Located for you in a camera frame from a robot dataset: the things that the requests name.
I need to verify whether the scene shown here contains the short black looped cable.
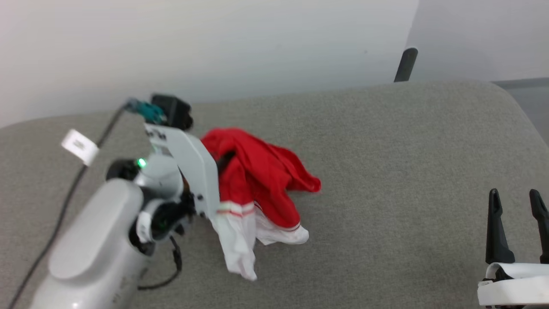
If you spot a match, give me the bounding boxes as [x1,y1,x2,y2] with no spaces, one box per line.
[137,235,183,291]

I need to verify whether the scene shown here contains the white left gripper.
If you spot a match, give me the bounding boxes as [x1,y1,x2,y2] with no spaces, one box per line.
[144,124,236,220]

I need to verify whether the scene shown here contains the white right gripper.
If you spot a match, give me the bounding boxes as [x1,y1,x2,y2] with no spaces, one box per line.
[477,188,549,308]

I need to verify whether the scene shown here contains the long thin black cable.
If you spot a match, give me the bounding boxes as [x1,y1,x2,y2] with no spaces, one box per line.
[6,102,133,309]

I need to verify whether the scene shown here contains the teal cable connector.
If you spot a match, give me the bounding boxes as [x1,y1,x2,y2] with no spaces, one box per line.
[127,99,167,125]

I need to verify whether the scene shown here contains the dark grey post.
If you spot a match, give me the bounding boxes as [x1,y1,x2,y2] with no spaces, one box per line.
[394,47,419,83]

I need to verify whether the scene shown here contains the white cable label tag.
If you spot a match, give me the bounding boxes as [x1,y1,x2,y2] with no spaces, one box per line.
[61,129,100,167]

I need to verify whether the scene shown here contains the red and white garment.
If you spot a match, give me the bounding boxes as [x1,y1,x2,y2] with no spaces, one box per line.
[200,127,322,282]

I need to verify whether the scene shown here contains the grey fabric sofa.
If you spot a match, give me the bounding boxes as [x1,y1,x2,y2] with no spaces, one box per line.
[0,79,549,309]

